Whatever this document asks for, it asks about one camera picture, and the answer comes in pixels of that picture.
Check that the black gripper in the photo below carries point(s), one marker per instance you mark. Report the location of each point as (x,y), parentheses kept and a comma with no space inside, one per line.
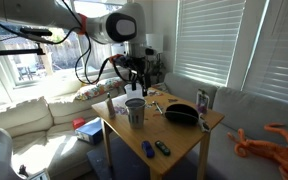
(137,66)

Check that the clear plastic cup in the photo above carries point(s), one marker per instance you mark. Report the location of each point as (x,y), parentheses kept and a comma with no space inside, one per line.
(139,91)

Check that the thin silver metal utensil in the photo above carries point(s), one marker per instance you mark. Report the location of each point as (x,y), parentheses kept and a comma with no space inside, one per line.
(157,107)

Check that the silver metal cup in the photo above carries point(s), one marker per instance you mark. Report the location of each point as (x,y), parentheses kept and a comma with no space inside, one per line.
(135,115)

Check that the green houseplant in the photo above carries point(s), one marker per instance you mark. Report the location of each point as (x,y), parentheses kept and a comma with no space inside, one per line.
(158,68)

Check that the small snack packet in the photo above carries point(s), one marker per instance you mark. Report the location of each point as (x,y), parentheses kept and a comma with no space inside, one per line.
(120,110)

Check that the green dinosaur sticker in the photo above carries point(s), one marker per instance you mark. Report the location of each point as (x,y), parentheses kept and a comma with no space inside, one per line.
(172,100)

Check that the white food pouch green cap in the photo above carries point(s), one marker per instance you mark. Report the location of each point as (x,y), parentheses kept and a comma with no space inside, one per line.
(110,108)

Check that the floral cushion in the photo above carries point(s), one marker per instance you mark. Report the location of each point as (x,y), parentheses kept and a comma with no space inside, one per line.
(97,89)

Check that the white lamp shade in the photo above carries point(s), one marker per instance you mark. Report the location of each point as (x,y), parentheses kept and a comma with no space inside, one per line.
(155,41)

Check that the black glasses case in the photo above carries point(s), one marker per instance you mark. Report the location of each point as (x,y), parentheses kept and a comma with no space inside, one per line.
(181,114)

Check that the wooden table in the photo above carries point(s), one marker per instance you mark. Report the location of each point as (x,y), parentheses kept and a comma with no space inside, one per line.
(177,136)

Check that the blue toy car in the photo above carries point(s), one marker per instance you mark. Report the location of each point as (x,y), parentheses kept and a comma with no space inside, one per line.
(148,149)

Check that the dark green toy car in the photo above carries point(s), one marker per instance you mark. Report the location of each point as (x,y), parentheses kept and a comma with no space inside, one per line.
(162,147)

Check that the blue box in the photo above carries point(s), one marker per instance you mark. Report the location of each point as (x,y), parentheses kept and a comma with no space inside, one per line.
(90,131)

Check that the small red box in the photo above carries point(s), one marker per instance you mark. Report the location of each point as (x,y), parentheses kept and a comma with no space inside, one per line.
(78,122)

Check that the small black white toy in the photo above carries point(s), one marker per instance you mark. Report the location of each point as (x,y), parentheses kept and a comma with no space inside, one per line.
(204,126)

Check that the dark rug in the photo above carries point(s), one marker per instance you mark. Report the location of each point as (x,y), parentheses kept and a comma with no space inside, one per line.
(124,163)

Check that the white window blind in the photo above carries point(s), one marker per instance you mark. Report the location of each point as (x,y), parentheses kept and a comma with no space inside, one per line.
(207,40)
(277,50)

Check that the grey sofa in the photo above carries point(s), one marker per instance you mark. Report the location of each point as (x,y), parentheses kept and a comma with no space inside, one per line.
(250,110)

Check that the large window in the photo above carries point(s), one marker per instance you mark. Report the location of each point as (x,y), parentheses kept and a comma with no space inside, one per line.
(27,63)

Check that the white sofa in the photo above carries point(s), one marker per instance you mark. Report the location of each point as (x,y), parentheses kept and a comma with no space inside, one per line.
(27,116)

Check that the orange squid plush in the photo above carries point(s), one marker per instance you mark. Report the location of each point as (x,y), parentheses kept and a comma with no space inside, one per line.
(277,156)

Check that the black camera stand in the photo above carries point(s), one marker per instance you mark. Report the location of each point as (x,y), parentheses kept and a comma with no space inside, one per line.
(34,31)

